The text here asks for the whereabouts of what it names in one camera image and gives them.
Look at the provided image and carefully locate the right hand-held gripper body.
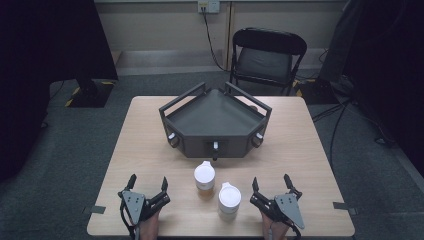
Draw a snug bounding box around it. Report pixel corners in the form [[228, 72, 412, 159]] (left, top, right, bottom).
[[249, 192, 306, 231]]

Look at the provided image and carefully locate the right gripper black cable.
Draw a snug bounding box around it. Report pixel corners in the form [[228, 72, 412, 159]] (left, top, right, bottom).
[[288, 221, 303, 240]]

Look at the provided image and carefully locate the black folding chair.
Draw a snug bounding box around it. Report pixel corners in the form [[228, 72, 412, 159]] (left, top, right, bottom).
[[229, 27, 308, 97]]

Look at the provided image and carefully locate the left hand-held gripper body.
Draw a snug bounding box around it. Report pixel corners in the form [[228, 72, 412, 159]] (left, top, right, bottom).
[[117, 189, 171, 228]]

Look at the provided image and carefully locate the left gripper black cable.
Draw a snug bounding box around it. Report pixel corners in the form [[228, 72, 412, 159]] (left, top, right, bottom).
[[118, 199, 139, 240]]

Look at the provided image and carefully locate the black wall socket cable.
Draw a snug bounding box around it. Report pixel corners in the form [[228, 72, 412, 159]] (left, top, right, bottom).
[[201, 6, 232, 73]]

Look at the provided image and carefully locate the grey tape strip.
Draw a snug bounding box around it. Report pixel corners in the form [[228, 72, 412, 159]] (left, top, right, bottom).
[[82, 204, 107, 215], [332, 201, 360, 216]]

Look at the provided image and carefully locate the person's right hand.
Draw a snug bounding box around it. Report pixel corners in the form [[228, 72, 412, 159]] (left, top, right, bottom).
[[260, 211, 292, 240]]

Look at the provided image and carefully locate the black corner storage rack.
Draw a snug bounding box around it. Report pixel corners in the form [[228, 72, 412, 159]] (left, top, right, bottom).
[[158, 80, 273, 162]]

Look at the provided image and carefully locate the person's left hand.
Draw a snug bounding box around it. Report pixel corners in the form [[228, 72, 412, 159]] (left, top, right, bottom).
[[139, 209, 162, 240]]

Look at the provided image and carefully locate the white wall socket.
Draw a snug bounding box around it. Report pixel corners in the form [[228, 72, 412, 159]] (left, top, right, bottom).
[[197, 0, 221, 15]]

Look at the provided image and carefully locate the black floor cable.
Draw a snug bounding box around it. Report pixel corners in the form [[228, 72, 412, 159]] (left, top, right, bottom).
[[311, 98, 355, 169]]

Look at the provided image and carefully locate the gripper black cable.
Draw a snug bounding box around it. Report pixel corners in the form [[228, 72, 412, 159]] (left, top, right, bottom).
[[288, 221, 303, 240], [118, 199, 139, 240]]

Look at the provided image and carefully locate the orange-filled bottle with white lid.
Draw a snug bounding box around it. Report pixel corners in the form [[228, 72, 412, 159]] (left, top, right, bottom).
[[193, 160, 217, 201]]

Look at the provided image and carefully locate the white-filled bottle with white lid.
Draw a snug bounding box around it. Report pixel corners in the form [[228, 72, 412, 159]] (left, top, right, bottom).
[[217, 181, 242, 223]]

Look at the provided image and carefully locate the black curtain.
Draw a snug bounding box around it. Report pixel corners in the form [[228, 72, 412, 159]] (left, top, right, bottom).
[[319, 0, 424, 168], [0, 0, 120, 184]]

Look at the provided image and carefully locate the black stand base plate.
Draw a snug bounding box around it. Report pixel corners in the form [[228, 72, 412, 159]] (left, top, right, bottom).
[[64, 79, 116, 109], [294, 77, 340, 105]]

